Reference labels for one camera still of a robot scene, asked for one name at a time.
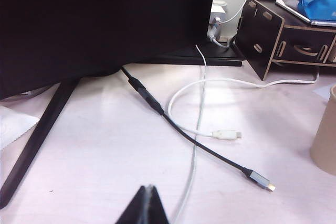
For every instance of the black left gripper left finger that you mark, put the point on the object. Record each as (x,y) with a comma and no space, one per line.
(134,211)

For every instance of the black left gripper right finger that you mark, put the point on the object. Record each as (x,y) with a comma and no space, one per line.
(156,211)

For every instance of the beige paper cup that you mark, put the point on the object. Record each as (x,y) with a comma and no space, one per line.
(325,134)

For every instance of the black monitor stand leg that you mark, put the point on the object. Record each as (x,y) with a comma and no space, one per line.
(39,134)

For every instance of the large black monitor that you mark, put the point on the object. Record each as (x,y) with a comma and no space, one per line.
(105,24)

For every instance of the black wooden desk organizer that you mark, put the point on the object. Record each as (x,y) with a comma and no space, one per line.
(262,30)

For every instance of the flat silver board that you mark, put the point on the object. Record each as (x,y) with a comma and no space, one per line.
(294,11)

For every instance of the black flat base plate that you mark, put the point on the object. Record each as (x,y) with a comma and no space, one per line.
(223,57)

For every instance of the white wall plug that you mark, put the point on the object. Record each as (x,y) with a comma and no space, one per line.
(214,28)

